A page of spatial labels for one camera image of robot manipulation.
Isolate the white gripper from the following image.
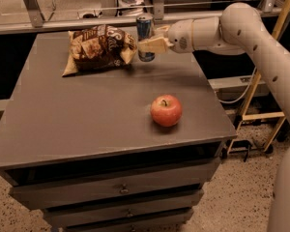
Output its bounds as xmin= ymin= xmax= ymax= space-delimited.
xmin=138 ymin=19 xmax=193 ymax=54

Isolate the blue redbull can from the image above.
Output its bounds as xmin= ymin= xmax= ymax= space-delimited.
xmin=136 ymin=13 xmax=155 ymax=62

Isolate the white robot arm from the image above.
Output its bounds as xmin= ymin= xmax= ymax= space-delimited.
xmin=138 ymin=3 xmax=290 ymax=232

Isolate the red apple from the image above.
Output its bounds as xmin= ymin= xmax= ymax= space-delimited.
xmin=150 ymin=95 xmax=183 ymax=127

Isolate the brown chips bag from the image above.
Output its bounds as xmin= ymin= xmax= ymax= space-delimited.
xmin=62 ymin=24 xmax=137 ymax=76

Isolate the metal railing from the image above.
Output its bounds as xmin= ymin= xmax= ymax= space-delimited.
xmin=0 ymin=0 xmax=284 ymax=35

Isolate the grey drawer cabinet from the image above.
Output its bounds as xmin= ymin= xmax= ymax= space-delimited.
xmin=0 ymin=23 xmax=239 ymax=232

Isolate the bottom drawer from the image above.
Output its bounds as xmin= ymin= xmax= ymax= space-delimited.
xmin=59 ymin=208 xmax=195 ymax=232

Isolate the drawer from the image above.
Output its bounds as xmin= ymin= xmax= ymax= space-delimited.
xmin=43 ymin=187 xmax=203 ymax=227
xmin=59 ymin=208 xmax=195 ymax=232
xmin=10 ymin=158 xmax=220 ymax=210

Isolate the middle drawer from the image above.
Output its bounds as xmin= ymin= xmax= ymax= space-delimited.
xmin=43 ymin=187 xmax=203 ymax=227

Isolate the top drawer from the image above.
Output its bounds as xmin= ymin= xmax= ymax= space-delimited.
xmin=10 ymin=158 xmax=220 ymax=210

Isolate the white cable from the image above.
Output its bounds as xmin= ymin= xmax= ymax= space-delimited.
xmin=217 ymin=66 xmax=258 ymax=105

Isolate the yellow ladder frame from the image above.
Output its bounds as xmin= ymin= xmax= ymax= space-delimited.
xmin=221 ymin=0 xmax=290 ymax=153

